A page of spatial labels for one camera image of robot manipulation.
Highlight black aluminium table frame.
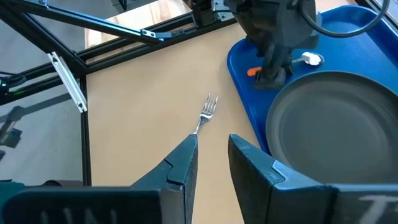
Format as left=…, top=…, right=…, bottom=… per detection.
left=0, top=0, right=241, bottom=187

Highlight silver frame bracket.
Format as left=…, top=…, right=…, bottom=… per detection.
left=47, top=50, right=89, bottom=114

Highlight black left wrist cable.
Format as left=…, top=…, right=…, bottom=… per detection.
left=299, top=0, right=391, bottom=39

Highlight tan table mat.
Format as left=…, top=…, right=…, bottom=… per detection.
left=86, top=23, right=269, bottom=224

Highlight blue plastic tray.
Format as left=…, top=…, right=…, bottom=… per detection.
left=226, top=4, right=398, bottom=156

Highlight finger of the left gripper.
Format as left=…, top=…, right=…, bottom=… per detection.
left=279, top=51, right=295, bottom=78
left=254, top=43, right=287, bottom=90

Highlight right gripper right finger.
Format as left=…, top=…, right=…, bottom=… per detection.
left=228, top=134, right=398, bottom=224

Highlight black round plate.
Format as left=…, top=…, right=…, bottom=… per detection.
left=265, top=70, right=398, bottom=185

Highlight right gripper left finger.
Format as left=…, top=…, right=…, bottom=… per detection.
left=2, top=134, right=199, bottom=224

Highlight orange-handled metal fork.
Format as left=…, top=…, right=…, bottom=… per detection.
left=193, top=93, right=220, bottom=136

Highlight orange-handled metal spoon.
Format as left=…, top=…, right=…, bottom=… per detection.
left=246, top=51, right=325, bottom=78

